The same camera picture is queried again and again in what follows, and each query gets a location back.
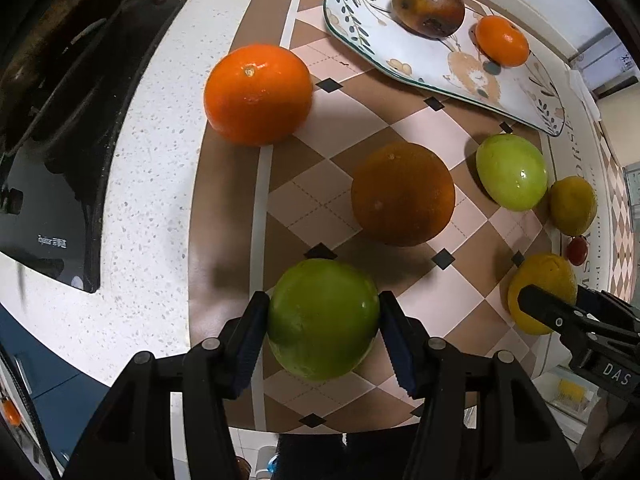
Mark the small red cherry tomato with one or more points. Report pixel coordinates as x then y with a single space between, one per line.
577 251

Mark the small olive-green mandarin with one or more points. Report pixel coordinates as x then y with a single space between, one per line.
572 205

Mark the bright orange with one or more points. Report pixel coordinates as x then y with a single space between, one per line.
257 95

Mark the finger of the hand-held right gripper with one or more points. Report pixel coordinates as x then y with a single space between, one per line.
547 307
607 305

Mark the dark brownish orange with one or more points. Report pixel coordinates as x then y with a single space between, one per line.
402 195

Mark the blue cabinet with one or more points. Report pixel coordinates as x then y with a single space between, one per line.
45 390

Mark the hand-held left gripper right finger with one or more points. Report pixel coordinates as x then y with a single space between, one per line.
400 352

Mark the floral patterned ceramic plate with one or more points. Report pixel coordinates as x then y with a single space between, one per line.
420 55

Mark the black glass cooktop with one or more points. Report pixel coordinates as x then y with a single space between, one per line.
55 200

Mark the small orange mandarin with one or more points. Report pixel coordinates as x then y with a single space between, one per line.
501 41

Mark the yellow lemon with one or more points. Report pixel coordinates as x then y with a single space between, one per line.
542 272

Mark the dark iron pan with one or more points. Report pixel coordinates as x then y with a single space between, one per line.
55 45

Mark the brown bruised pear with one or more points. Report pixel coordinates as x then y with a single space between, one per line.
427 5

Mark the brown checkered placemat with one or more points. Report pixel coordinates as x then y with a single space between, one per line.
310 180

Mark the large green citrus fruit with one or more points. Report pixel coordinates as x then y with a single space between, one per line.
322 317

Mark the green apple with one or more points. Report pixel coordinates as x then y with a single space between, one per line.
511 172

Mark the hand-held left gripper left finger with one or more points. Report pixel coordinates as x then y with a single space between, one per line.
249 342

